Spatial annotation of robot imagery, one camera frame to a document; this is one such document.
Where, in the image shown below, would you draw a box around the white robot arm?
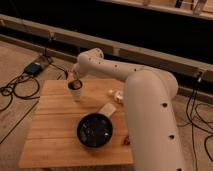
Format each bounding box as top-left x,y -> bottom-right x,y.
73,48 -> 187,171

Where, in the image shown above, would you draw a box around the black power adapter box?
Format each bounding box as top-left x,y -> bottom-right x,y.
24,63 -> 42,76

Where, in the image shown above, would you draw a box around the black round bowl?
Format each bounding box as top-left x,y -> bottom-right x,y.
77,113 -> 113,148

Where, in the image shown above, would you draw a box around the wooden table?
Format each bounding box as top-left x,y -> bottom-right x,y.
19,79 -> 133,168

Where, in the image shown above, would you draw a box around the red shiny wrapped snack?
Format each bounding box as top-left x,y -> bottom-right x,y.
124,136 -> 130,145

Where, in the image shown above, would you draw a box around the black floor cables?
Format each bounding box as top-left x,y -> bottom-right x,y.
0,54 -> 69,113

